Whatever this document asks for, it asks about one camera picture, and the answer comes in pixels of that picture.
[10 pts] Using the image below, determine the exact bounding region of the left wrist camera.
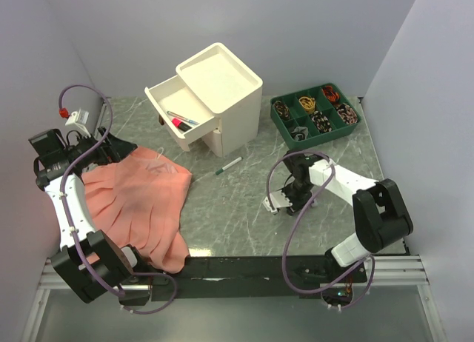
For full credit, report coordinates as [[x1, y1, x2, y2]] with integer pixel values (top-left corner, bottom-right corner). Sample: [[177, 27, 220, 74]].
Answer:
[[65, 109, 90, 133]]

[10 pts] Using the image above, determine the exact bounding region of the white green-tipped marker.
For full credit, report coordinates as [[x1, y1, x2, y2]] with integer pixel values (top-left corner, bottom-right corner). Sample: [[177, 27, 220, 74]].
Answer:
[[215, 156, 243, 175]]

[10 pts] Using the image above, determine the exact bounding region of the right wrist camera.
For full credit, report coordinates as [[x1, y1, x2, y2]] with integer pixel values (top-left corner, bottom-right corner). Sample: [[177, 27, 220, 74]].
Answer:
[[262, 191, 292, 214]]

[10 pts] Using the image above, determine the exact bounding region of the green compartment tray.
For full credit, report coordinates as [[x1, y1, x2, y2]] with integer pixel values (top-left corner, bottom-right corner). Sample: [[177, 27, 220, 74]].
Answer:
[[270, 83, 361, 150]]

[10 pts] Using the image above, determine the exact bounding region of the pink fabric garment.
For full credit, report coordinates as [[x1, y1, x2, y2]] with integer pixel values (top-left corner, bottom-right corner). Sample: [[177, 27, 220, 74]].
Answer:
[[82, 147, 192, 273]]

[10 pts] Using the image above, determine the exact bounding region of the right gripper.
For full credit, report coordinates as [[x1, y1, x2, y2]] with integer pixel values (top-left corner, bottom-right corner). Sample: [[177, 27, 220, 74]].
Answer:
[[276, 180, 315, 216]]

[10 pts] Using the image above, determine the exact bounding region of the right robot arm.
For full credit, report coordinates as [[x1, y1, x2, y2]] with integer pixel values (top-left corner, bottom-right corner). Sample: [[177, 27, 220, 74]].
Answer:
[[281, 151, 413, 281]]

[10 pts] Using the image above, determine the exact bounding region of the blue long nib marker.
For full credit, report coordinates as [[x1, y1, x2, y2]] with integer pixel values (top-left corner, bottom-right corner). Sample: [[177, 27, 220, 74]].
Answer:
[[167, 110, 199, 126]]

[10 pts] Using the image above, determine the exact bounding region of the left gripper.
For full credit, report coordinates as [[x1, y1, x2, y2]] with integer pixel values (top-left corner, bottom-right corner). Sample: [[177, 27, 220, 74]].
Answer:
[[64, 126, 137, 169]]

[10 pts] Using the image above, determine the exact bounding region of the white drawer organizer box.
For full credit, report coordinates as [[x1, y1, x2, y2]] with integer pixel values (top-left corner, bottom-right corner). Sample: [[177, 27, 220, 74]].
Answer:
[[176, 42, 263, 157]]

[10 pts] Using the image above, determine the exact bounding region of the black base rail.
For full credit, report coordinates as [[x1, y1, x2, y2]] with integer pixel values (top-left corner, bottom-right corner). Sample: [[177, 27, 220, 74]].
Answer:
[[55, 247, 412, 306]]

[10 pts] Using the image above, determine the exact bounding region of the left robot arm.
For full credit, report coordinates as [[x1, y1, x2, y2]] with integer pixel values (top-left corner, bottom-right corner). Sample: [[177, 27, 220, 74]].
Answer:
[[29, 127, 148, 303]]

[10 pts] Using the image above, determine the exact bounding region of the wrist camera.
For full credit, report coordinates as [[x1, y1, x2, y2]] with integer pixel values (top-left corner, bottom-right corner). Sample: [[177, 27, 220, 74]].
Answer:
[[262, 191, 292, 214], [65, 109, 90, 133]]

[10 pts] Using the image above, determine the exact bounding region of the pink black highlighter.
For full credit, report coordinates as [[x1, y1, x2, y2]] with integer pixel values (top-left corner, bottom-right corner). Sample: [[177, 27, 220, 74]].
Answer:
[[172, 118, 192, 133]]

